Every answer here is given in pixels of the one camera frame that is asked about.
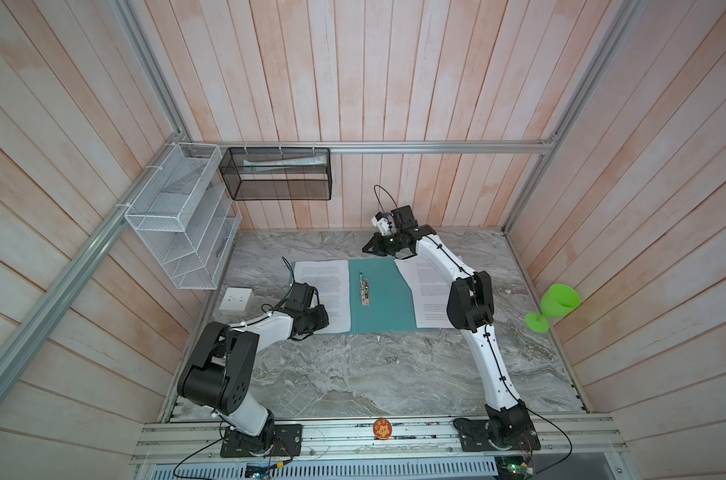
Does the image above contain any printed paper sheet top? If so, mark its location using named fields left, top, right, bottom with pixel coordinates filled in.
left=294, top=260, right=352, bottom=335

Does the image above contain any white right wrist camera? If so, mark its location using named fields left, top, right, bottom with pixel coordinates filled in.
left=371, top=212, right=395, bottom=236

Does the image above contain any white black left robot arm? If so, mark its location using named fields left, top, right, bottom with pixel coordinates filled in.
left=177, top=283, right=329, bottom=458

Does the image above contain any teal green folder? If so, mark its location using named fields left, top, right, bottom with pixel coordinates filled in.
left=287, top=257, right=436, bottom=335

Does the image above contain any green plastic goblet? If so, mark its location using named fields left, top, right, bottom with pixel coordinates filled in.
left=524, top=284, right=581, bottom=333

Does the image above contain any red round sticker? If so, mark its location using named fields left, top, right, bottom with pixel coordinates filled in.
left=373, top=418, right=393, bottom=440

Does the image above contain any white wire mesh shelf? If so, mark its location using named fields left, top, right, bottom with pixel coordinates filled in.
left=125, top=143, right=242, bottom=290

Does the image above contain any black wire mesh basket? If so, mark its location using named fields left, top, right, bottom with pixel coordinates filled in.
left=219, top=146, right=333, bottom=201

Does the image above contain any white power socket box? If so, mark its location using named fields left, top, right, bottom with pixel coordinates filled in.
left=219, top=287, right=254, bottom=315

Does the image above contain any metal folder clip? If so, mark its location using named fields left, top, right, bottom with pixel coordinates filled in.
left=359, top=271, right=371, bottom=306

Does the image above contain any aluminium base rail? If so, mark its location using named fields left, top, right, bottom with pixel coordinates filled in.
left=130, top=413, right=629, bottom=464

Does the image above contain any printed paper sheet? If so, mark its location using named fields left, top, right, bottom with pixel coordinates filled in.
left=395, top=257, right=454, bottom=329
left=294, top=260, right=352, bottom=335

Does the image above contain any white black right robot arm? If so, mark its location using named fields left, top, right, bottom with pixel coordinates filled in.
left=363, top=205, right=534, bottom=450

